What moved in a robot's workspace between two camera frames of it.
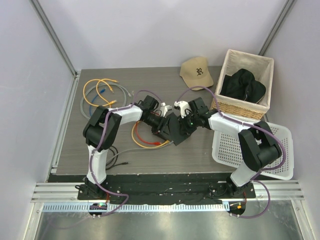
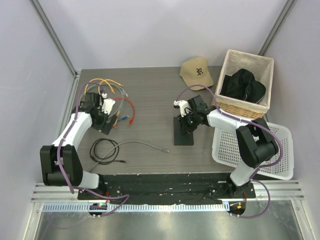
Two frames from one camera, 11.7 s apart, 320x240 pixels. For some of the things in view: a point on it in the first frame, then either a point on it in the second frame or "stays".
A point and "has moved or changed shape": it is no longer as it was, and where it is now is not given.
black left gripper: x=159 y=128 -> x=105 y=127
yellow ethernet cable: x=150 y=146 has moved or changed shape
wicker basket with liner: x=262 y=68 stays
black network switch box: x=176 y=134 has moved or changed shape
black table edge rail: x=163 y=188 stays
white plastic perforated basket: x=227 y=146 stays
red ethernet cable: x=151 y=143 has moved or changed shape
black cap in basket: x=242 y=84 stays
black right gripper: x=184 y=129 stays
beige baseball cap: x=195 y=71 stays
